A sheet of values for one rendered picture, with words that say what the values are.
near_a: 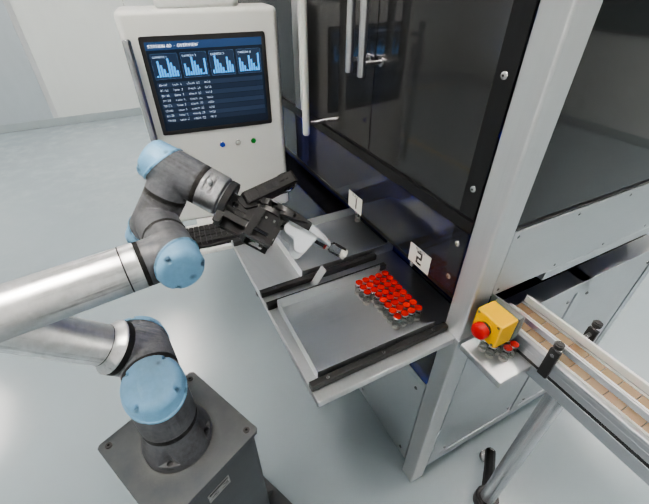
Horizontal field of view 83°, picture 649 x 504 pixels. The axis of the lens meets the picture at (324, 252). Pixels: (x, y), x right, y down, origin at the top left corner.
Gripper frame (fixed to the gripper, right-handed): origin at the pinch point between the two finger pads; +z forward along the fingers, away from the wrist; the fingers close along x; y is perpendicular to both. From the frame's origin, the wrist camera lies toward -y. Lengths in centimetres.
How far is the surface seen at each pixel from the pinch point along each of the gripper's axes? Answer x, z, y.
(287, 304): -38.4, 3.6, 8.9
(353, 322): -30.2, 21.0, 6.1
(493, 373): -12, 52, 5
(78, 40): -383, -333, -206
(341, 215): -63, 9, -34
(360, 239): -53, 18, -25
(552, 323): -11, 63, -14
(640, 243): -27, 104, -65
